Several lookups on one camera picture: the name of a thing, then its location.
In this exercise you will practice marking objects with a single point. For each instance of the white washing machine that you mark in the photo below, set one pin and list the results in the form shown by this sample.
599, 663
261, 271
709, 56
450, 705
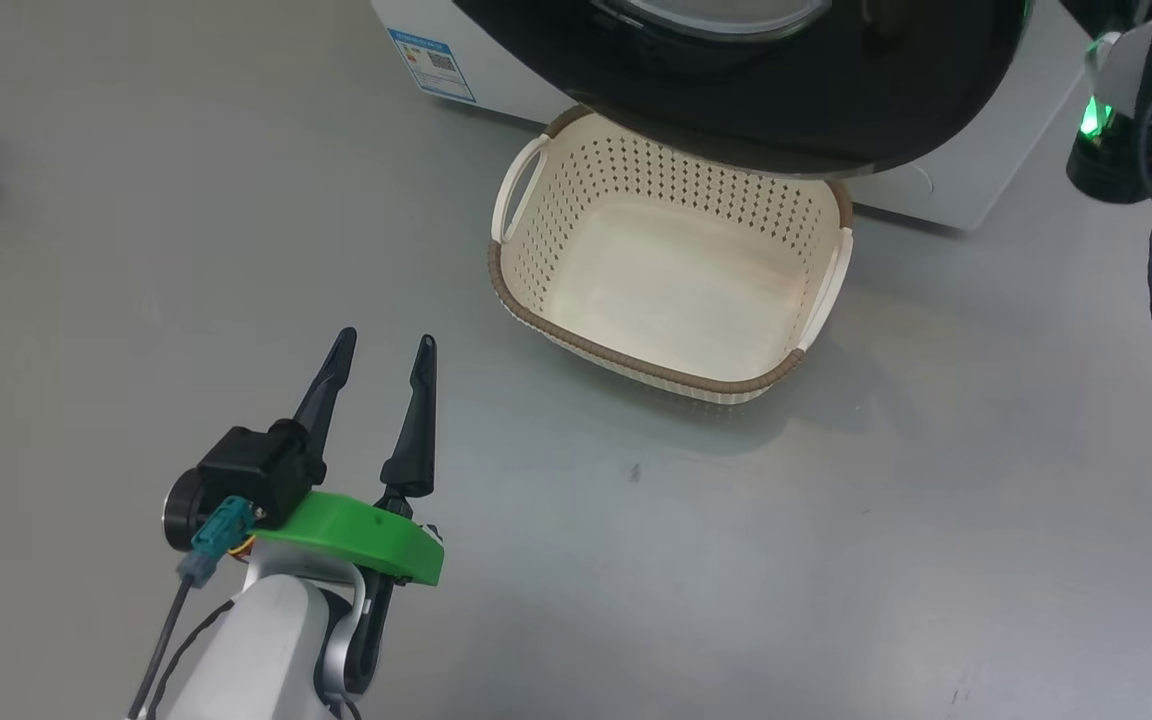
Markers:
986, 150

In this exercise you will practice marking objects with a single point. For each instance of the blue white energy label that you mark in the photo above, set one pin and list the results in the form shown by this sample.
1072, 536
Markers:
433, 65

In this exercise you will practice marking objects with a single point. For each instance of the cream perforated laundry basket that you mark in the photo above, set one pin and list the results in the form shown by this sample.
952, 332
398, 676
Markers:
676, 290

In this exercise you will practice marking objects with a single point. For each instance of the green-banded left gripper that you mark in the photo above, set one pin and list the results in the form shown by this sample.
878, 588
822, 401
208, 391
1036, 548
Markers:
356, 535

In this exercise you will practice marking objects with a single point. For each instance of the black round glass washer door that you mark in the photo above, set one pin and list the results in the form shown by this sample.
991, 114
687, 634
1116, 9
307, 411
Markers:
736, 100

